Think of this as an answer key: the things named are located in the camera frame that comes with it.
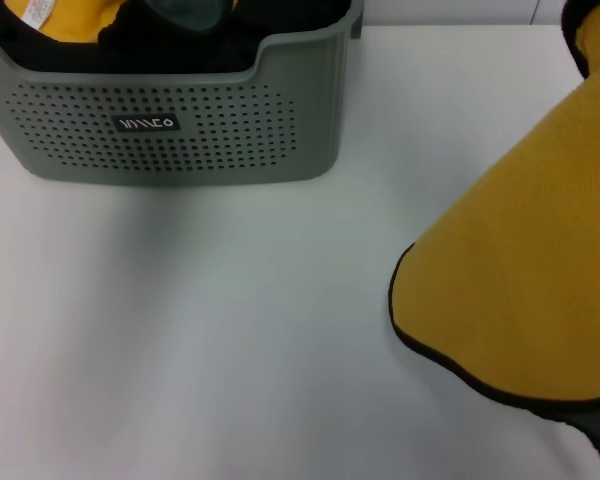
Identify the yellow towel with black trim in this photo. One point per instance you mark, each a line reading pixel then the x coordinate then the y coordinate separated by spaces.
pixel 505 275

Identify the black brand label on box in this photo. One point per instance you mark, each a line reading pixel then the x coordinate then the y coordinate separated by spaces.
pixel 146 123

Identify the grey-green perforated plastic storage box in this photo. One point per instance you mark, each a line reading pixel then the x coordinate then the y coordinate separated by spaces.
pixel 80 150

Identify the grey-green towel with black trim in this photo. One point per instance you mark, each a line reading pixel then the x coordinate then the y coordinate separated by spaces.
pixel 190 15

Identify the yellow towel with white tag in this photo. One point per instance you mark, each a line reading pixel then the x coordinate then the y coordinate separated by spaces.
pixel 75 22

